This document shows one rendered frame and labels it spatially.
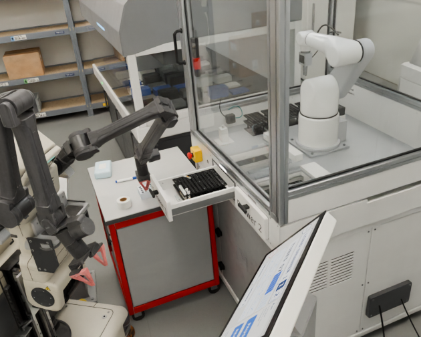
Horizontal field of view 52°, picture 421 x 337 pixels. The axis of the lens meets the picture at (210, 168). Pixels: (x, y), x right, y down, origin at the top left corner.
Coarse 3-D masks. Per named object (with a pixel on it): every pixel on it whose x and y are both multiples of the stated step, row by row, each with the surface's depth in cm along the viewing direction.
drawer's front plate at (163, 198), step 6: (150, 180) 218; (156, 180) 212; (156, 186) 207; (162, 192) 201; (156, 198) 215; (162, 198) 199; (162, 204) 203; (168, 204) 194; (162, 210) 207; (168, 210) 196; (168, 216) 197
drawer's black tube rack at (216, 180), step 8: (192, 176) 219; (200, 176) 217; (208, 176) 217; (216, 176) 216; (184, 184) 212; (192, 184) 211; (200, 184) 210; (208, 184) 210; (216, 184) 210; (224, 184) 209; (192, 192) 205; (200, 192) 205; (208, 192) 209
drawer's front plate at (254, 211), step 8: (240, 192) 196; (240, 200) 198; (248, 200) 190; (256, 208) 184; (248, 216) 193; (256, 216) 184; (264, 216) 178; (256, 224) 187; (264, 224) 178; (264, 232) 180
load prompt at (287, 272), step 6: (312, 228) 129; (306, 234) 130; (300, 240) 130; (306, 240) 125; (300, 246) 125; (294, 252) 126; (300, 252) 121; (294, 258) 121; (288, 264) 121; (294, 264) 117; (288, 270) 117; (282, 276) 118; (288, 276) 113; (282, 282) 114; (276, 288) 114; (282, 288) 110; (276, 294) 110; (270, 300) 110
